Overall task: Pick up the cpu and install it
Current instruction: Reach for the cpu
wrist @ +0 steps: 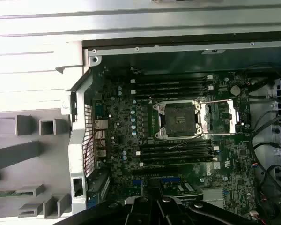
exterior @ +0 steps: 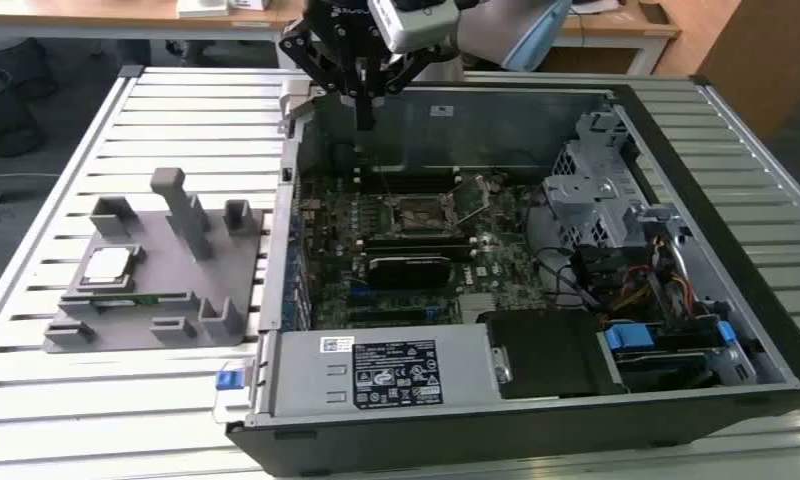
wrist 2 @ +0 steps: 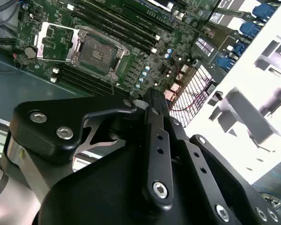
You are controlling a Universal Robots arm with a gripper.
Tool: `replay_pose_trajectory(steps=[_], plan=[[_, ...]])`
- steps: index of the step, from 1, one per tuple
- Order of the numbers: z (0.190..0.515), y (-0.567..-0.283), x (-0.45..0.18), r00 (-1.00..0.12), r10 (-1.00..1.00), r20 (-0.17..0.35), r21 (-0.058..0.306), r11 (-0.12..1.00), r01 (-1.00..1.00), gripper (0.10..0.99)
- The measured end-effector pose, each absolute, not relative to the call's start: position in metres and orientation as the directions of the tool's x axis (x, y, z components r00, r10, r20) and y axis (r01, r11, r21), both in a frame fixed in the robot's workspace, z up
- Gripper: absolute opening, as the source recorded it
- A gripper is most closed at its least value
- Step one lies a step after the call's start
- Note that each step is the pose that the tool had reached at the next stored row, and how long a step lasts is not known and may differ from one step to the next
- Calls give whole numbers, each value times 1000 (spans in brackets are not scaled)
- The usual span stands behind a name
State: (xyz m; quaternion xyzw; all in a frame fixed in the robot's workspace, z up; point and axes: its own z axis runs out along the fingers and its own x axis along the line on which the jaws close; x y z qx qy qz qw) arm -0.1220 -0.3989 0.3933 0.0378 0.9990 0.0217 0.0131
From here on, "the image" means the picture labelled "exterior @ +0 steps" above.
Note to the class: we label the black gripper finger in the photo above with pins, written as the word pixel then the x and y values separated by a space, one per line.
pixel 303 52
pixel 407 82

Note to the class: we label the black RAM slot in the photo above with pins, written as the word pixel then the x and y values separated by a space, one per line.
pixel 407 179
pixel 407 174
pixel 416 245
pixel 416 256
pixel 416 239
pixel 407 183
pixel 416 250
pixel 407 170

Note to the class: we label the silver-topped CPU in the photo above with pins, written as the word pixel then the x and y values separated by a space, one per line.
pixel 109 267

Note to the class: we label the black plastic shroud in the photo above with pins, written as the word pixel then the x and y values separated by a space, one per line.
pixel 547 350

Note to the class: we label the grey parts rack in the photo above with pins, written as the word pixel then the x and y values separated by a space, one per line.
pixel 160 270

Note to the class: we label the silver power supply with label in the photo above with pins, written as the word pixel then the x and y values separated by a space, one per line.
pixel 293 375

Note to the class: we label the green motherboard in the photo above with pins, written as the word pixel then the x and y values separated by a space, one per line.
pixel 507 250

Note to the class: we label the silver drive cage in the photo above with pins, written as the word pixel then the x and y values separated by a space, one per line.
pixel 587 200

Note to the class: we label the wooden cabinet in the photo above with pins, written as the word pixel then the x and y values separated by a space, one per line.
pixel 760 60

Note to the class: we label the black and silver PC case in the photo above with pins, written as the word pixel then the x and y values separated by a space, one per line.
pixel 440 445

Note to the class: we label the blue case latch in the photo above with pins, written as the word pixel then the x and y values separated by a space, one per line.
pixel 232 380

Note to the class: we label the black expansion slot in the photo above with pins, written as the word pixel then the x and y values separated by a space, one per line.
pixel 393 315

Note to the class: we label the CPU socket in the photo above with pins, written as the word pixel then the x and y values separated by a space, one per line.
pixel 416 215

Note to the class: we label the white box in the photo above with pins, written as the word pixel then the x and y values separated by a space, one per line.
pixel 248 4
pixel 203 7

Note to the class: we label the blue disk carrier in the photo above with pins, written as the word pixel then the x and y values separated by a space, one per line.
pixel 627 340

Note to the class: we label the white sticker on case wall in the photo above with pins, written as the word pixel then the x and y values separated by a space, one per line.
pixel 441 110

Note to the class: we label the blue plastic clip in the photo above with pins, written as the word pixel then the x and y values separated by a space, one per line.
pixel 724 334

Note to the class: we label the silver finned heatsink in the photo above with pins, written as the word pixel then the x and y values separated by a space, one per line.
pixel 476 307

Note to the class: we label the green RAM stick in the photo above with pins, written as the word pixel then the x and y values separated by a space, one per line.
pixel 147 299

